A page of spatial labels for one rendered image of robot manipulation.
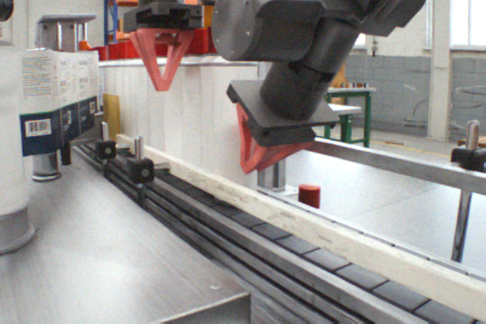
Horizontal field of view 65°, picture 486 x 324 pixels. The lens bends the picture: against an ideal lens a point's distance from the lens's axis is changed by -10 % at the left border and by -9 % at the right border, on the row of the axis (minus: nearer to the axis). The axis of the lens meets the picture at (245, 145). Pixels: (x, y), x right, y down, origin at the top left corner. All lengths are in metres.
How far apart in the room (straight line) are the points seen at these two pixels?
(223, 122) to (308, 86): 0.13
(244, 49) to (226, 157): 0.20
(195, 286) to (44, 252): 0.15
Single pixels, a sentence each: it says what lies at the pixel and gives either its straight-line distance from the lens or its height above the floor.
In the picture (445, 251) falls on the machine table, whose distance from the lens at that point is 0.53.
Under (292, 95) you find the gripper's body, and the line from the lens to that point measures 0.38.
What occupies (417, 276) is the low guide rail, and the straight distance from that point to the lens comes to 0.29.
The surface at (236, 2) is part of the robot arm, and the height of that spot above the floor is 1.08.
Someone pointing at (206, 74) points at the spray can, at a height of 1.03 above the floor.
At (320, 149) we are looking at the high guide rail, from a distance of 0.43.
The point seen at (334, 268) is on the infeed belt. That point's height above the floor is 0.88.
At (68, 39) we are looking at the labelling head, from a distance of 0.92.
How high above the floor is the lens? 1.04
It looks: 11 degrees down
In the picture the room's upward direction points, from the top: straight up
